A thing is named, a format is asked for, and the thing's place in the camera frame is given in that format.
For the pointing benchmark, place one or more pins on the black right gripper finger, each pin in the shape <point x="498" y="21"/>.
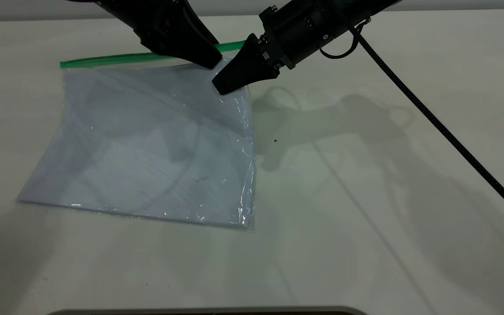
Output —
<point x="245" y="70"/>

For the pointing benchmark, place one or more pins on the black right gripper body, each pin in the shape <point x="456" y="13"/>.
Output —
<point x="309" y="30"/>

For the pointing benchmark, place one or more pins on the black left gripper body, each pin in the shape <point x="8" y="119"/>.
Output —
<point x="147" y="13"/>

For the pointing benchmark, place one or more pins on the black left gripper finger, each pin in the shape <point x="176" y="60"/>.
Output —
<point x="190" y="43"/>

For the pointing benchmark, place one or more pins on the clear zip bag green zipper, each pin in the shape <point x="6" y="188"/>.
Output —
<point x="147" y="144"/>

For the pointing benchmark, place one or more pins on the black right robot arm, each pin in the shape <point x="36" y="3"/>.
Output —
<point x="370" y="6"/>

